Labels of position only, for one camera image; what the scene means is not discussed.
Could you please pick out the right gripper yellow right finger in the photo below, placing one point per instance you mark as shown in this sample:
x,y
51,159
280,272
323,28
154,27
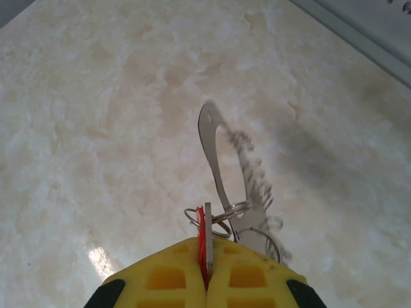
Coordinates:
x,y
257,279

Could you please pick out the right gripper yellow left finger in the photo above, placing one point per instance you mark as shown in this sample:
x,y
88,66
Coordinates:
x,y
160,276

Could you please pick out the red key tag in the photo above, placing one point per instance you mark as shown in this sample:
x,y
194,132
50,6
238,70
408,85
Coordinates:
x,y
201,237

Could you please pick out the metal carabiner keyring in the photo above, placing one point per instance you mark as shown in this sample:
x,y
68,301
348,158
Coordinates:
x,y
210,150

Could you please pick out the aluminium frame rail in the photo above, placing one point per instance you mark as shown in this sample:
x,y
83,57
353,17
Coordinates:
x,y
359,32

